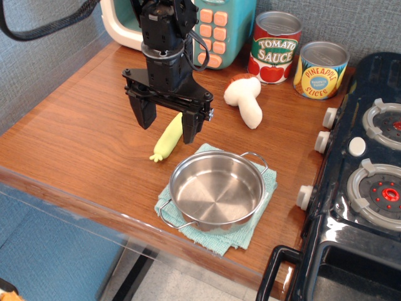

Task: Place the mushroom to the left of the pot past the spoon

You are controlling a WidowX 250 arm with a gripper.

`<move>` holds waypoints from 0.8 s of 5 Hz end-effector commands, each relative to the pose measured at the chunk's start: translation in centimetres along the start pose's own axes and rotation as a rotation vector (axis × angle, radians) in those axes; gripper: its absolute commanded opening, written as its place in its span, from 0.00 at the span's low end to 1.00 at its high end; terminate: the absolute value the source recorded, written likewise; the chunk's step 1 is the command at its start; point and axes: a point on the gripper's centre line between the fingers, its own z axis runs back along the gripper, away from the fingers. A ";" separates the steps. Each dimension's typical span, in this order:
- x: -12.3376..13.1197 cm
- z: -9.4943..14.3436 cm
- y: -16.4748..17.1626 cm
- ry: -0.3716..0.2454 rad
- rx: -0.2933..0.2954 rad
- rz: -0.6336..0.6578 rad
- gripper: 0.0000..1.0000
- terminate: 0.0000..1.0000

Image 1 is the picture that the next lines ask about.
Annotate white plush mushroom brown cap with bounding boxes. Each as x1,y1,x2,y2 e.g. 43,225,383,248
223,73,263,129

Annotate spoon with green handle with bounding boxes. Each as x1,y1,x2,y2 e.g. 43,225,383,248
149,112,183,162

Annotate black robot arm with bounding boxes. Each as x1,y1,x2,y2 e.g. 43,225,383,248
122,1,214,144

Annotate light teal cloth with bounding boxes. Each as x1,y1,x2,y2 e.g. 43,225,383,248
154,144,277,256

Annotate pineapple slices can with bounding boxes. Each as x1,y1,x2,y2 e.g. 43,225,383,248
293,41,350,100

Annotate black braided cable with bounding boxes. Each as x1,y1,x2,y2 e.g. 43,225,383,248
0,0,101,42

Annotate black toy stove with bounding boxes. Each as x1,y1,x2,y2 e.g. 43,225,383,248
257,52,400,300

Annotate orange object at corner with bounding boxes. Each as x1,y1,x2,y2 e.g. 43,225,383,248
1,279,24,301

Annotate teal toy microwave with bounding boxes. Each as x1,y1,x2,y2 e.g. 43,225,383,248
100,0,256,70

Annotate tomato sauce can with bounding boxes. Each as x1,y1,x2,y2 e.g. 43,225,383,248
248,11,303,84

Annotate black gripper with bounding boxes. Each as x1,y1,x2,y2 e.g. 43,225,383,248
122,50,213,144

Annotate stainless steel pot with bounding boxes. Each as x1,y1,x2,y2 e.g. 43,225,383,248
158,150,268,233

